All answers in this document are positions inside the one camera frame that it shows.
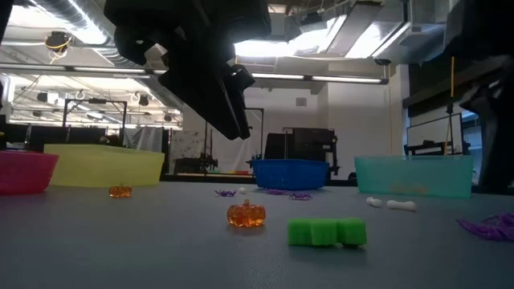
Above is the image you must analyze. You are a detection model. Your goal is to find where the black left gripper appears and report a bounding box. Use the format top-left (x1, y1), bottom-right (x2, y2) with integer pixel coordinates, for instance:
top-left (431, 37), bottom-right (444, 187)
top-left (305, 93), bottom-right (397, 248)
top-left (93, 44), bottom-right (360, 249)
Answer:
top-left (104, 0), bottom-right (272, 141)

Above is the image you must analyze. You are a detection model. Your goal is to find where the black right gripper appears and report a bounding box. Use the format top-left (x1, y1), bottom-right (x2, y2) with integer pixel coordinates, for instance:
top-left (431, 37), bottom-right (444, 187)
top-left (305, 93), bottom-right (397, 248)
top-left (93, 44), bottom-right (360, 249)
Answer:
top-left (459, 74), bottom-right (514, 194)

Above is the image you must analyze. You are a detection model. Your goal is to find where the translucent teal plastic bin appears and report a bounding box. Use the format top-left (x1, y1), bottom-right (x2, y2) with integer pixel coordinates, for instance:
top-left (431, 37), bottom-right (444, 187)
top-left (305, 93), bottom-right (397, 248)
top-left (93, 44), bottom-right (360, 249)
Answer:
top-left (353, 155), bottom-right (475, 199)

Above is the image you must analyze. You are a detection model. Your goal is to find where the grey fabric cover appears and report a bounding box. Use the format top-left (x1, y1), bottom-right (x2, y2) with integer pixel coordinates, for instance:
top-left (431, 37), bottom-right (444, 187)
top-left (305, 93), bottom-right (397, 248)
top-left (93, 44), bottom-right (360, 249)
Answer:
top-left (123, 126), bottom-right (165, 153)

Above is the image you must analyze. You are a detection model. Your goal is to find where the black cabinet machine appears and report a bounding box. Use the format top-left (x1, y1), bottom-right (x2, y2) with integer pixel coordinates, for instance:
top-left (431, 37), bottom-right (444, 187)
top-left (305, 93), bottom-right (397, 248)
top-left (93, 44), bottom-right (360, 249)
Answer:
top-left (263, 127), bottom-right (341, 176)

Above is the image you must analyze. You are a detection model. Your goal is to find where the long ceiling light bar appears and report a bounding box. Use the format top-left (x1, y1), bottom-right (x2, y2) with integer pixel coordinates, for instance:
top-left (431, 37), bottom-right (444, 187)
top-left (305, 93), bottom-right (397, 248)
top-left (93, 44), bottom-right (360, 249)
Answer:
top-left (0, 63), bottom-right (390, 85)

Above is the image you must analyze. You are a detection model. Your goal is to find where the blue plastic basket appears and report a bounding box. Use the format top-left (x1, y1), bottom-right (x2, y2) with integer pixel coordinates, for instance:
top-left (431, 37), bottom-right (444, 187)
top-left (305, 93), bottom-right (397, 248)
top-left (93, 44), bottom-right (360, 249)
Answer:
top-left (251, 159), bottom-right (330, 191)

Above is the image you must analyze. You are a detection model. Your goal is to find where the translucent yellow-green plastic bin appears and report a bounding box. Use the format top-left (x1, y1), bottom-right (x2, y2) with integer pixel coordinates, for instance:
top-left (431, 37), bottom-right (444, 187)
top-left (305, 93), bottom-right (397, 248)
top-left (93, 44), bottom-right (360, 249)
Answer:
top-left (43, 144), bottom-right (165, 189)

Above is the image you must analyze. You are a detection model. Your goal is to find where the green plastic skeleton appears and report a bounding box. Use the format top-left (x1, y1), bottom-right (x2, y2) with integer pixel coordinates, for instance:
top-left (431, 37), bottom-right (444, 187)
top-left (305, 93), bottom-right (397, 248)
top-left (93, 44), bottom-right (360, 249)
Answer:
top-left (288, 218), bottom-right (368, 247)

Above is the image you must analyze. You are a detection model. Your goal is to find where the black low partition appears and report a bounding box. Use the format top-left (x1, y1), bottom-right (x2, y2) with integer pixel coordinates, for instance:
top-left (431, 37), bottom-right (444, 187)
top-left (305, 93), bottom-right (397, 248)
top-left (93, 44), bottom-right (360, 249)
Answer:
top-left (6, 124), bottom-right (121, 153)

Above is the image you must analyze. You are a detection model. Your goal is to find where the pink round plastic bowl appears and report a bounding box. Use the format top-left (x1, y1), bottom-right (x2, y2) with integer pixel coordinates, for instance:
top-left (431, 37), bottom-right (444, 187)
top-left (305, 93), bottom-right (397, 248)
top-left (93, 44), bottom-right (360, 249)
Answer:
top-left (0, 151), bottom-right (60, 197)

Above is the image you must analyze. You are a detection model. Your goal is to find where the black frame robot station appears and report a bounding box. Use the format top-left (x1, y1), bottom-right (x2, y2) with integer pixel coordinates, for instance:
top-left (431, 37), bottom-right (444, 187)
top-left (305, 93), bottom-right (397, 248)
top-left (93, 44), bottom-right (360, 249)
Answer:
top-left (204, 107), bottom-right (265, 174)

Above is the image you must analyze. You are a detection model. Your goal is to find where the yellow hanging cable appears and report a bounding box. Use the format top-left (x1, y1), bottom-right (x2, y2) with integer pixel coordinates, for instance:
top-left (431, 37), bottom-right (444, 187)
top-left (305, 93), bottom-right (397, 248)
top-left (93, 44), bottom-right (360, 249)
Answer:
top-left (449, 55), bottom-right (455, 117)

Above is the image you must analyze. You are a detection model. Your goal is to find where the black table frame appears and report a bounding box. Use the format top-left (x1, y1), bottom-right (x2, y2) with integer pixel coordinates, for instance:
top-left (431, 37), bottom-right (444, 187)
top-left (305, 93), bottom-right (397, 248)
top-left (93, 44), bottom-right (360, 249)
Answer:
top-left (160, 172), bottom-right (514, 197)

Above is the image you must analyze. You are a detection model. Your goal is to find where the silver ventilation duct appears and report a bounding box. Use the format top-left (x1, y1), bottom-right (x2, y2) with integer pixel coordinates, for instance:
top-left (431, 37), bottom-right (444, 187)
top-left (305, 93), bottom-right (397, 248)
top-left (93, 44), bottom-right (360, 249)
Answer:
top-left (324, 0), bottom-right (447, 61)

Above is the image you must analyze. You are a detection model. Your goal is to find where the black ceiling camera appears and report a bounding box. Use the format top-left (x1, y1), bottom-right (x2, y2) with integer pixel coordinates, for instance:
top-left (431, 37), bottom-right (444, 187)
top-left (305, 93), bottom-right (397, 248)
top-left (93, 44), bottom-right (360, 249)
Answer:
top-left (44, 31), bottom-right (73, 65)

